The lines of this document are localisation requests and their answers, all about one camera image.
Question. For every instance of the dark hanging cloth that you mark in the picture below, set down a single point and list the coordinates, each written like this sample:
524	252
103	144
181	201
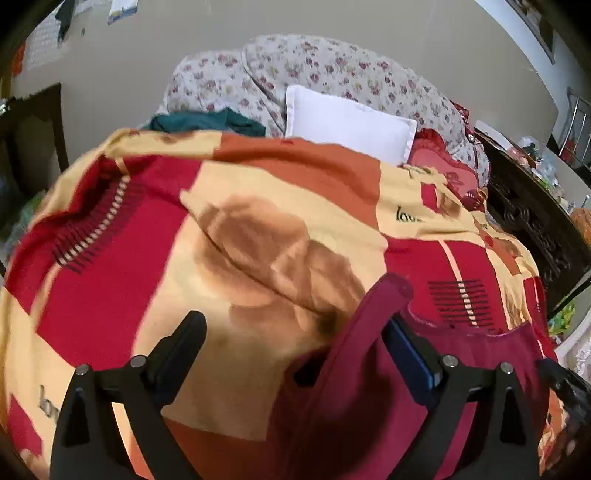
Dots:
65	18

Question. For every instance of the dark carved wooden headboard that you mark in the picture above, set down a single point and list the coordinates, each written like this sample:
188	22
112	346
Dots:
531	221

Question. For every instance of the white wall calendar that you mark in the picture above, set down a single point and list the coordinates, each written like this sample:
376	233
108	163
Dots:
44	41

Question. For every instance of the red orange printed blanket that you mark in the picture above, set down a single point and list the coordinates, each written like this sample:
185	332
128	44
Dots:
138	277

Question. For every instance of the wall poster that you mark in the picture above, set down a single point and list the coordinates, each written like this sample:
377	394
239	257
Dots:
123	11

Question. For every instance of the white pillow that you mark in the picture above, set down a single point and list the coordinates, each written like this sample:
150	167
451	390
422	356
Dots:
346	124

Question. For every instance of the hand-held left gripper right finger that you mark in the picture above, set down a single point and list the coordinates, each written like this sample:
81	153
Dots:
407	360

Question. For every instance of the red ruffled pillow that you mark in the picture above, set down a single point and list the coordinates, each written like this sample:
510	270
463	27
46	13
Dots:
438	157

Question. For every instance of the metal rack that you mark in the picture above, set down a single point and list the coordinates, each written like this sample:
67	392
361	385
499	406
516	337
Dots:
575	124

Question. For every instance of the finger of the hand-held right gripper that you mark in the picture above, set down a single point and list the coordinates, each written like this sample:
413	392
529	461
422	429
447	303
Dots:
565	383

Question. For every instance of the teal cloth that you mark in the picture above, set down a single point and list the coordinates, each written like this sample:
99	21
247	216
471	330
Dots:
198	121

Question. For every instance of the orange bag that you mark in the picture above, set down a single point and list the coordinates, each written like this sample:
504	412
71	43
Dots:
582	219

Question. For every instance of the floral quilt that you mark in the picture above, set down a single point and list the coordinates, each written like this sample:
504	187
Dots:
323	64

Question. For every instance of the framed wall picture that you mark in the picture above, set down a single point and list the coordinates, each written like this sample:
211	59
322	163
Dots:
535	27

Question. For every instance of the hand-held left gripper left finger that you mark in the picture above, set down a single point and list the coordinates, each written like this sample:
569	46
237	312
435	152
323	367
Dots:
182	350

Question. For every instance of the maroon sweater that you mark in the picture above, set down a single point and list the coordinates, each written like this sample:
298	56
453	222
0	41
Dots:
360	392

